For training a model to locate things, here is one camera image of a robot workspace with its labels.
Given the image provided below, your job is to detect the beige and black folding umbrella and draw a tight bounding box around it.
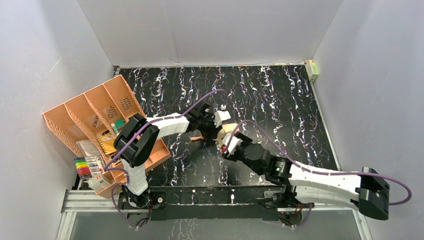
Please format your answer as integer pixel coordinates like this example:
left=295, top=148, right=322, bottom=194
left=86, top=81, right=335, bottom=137
left=189, top=123, right=238, bottom=148

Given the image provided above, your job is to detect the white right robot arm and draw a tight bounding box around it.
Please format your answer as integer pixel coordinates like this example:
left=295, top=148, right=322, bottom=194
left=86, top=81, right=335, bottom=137
left=221, top=132, right=390, bottom=221

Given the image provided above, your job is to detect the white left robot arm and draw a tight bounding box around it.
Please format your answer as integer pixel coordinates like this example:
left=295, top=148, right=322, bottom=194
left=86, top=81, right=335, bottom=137
left=113, top=103, right=231, bottom=207

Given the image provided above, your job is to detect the green eraser block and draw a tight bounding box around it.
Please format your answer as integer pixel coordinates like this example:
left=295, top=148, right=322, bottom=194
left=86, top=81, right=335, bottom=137
left=114, top=119, right=126, bottom=130

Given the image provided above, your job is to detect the glue stick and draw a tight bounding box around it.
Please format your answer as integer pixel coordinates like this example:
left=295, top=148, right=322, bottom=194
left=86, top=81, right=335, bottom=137
left=110, top=123, right=120, bottom=135

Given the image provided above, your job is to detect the yellow spiral notebook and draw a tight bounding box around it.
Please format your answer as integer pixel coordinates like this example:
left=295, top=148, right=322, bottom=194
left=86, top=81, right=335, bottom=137
left=97, top=132, right=117, bottom=155

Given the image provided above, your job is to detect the white green box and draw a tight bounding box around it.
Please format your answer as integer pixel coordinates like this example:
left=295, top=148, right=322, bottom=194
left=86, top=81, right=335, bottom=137
left=304, top=59, right=319, bottom=82

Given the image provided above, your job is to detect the orange plastic desk organizer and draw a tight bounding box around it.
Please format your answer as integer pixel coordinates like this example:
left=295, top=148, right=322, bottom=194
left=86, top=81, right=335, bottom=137
left=43, top=74, right=172, bottom=200

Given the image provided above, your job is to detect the small white red box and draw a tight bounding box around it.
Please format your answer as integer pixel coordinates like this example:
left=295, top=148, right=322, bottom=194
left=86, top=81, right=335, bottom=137
left=87, top=174, right=112, bottom=193

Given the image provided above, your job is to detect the coloured marker set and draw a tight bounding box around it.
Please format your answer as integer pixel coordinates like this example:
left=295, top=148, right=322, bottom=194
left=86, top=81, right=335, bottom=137
left=73, top=156, right=106, bottom=180

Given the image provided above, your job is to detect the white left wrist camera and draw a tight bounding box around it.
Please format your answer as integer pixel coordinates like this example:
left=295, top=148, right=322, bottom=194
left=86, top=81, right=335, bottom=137
left=213, top=104, right=231, bottom=127

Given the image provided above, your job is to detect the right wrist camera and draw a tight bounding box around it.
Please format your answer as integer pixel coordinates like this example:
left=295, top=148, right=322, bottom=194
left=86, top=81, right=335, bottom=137
left=221, top=133, right=243, bottom=155

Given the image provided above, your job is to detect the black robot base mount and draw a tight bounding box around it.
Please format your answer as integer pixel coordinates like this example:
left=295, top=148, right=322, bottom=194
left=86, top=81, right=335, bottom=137
left=117, top=185, right=304, bottom=222

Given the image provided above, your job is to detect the aluminium frame rail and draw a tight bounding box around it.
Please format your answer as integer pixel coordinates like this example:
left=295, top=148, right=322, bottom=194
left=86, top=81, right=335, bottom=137
left=57, top=190, right=372, bottom=240

